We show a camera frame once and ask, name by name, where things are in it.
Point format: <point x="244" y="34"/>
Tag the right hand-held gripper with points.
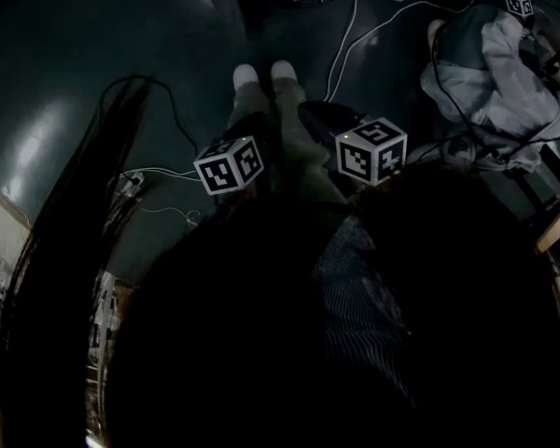
<point x="354" y="157"/>

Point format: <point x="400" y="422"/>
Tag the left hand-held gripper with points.
<point x="224" y="173"/>

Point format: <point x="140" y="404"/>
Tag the person's right trouser leg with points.
<point x="303" y="157"/>

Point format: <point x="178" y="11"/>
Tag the person's trouser leg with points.
<point x="247" y="103"/>
<point x="303" y="157"/>

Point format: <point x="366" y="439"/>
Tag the person's left trouser leg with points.
<point x="247" y="103"/>

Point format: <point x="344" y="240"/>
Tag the person's white right shoe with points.
<point x="283" y="72"/>

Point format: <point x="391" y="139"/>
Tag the person's striped shirt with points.
<point x="354" y="297"/>

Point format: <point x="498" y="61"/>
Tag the wooden table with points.
<point x="557" y="229"/>

